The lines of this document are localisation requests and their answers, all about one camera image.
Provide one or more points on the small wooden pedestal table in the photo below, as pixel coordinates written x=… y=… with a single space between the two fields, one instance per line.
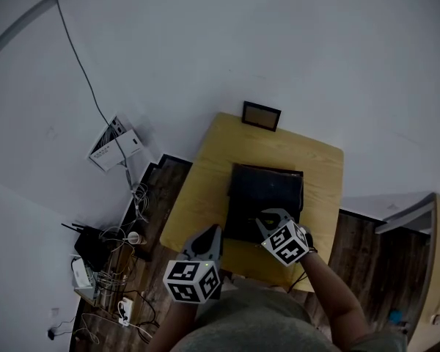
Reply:
x=212 y=167

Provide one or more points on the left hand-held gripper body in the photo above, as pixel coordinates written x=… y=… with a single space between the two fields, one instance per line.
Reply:
x=185 y=271

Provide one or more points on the white wall network box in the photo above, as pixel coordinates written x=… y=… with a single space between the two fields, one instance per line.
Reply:
x=111 y=149

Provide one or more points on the black plug adapter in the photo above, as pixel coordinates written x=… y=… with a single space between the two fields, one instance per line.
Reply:
x=51 y=334

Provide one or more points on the white wall socket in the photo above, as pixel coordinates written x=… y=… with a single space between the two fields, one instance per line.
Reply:
x=55 y=313

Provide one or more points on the small blue object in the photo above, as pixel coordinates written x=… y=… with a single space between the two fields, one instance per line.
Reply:
x=396 y=316

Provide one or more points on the person's right forearm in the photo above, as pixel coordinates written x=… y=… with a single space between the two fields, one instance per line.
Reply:
x=330 y=292

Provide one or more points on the white modem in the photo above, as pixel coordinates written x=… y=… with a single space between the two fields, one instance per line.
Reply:
x=81 y=275

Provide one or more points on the person's grey shirt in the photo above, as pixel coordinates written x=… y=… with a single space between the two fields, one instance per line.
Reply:
x=256 y=321

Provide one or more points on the small dark picture frame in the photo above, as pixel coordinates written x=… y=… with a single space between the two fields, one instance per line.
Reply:
x=261 y=116

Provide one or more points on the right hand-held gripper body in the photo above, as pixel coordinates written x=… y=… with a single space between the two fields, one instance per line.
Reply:
x=286 y=246

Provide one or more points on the black router with antennas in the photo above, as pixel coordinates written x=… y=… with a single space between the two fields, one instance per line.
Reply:
x=91 y=248

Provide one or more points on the white cup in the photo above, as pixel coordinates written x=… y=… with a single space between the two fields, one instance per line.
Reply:
x=135 y=238

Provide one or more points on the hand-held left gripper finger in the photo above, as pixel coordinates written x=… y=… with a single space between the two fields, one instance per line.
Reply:
x=217 y=249
x=188 y=248

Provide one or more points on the person's left forearm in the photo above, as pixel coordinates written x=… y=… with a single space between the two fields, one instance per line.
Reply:
x=179 y=325

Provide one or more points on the black box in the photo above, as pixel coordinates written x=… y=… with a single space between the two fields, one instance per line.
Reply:
x=264 y=189

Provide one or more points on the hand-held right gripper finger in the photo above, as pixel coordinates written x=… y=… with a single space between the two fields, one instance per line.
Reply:
x=265 y=231
x=284 y=216

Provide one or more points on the white power strip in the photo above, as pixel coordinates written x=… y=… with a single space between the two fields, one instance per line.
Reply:
x=125 y=312

